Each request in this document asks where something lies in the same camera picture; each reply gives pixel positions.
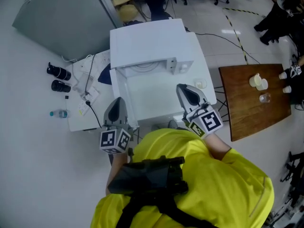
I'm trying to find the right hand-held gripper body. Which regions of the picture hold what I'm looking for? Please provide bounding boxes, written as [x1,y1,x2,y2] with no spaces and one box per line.
[182,102,224,139]

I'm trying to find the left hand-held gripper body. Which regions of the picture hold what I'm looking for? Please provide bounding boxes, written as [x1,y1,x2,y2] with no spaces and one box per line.
[99,122,134,155]

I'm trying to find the white microwave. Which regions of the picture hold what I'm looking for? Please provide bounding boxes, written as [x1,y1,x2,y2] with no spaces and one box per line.
[109,18,196,129]

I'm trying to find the person's right forearm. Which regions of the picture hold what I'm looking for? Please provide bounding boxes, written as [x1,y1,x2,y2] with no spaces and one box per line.
[202,133,232,162]

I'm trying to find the person's left forearm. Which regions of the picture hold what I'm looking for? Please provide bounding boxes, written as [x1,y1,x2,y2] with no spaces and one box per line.
[105,152,131,196]

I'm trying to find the clear glass cup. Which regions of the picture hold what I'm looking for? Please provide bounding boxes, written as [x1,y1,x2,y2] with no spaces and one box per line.
[259,92,272,104]

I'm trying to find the white table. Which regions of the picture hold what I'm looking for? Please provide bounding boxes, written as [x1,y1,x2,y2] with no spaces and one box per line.
[109,31,218,124]

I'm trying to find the black wooden table legs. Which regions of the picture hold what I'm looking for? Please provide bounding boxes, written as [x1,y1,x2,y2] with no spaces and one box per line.
[213,85,230,124]

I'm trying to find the dark blue cloth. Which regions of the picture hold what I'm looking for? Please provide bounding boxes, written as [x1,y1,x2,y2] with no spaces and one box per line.
[97,63,112,85]

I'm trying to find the brown wooden table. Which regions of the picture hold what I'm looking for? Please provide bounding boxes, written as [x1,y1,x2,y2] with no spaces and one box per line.
[218,63,292,143]

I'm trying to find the black chest-mounted device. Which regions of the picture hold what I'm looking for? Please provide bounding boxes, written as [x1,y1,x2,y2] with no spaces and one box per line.
[107,155,190,196]

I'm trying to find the clear plastic water bottle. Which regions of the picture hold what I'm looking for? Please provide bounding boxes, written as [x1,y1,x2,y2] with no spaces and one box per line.
[49,109,70,119]

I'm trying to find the black cylindrical lens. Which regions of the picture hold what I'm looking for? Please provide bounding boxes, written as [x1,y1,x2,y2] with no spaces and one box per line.
[51,79,72,93]
[46,61,72,81]

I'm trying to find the cream mug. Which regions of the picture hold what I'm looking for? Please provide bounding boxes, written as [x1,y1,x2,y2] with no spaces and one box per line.
[249,73,261,87]

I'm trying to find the white mug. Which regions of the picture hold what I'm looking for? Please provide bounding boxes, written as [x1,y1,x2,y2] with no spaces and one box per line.
[256,78,269,91]

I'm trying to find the person's yellow shirt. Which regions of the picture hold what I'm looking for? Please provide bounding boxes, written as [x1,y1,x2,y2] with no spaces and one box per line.
[90,128,275,228]

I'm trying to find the yellow black floor tape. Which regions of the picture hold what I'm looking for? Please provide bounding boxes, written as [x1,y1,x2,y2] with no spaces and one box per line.
[225,15,249,66]
[222,7,266,18]

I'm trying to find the black equipment stand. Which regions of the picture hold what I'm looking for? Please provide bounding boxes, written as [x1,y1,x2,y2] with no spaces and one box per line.
[279,150,304,210]

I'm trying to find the grey metal panel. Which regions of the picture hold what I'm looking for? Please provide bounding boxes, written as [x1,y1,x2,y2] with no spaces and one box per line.
[11,0,117,62]

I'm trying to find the black power cable with plug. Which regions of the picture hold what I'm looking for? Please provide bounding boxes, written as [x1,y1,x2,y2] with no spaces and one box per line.
[85,100,103,129]

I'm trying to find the white power strip with cables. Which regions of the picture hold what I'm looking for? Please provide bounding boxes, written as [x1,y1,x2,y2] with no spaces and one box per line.
[67,49,113,133]

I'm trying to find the black floor cable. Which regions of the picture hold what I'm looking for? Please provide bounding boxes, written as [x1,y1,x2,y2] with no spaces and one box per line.
[184,27,261,64]

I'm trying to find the black chest harness straps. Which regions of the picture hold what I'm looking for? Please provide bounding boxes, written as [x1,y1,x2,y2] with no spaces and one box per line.
[122,193,214,228]

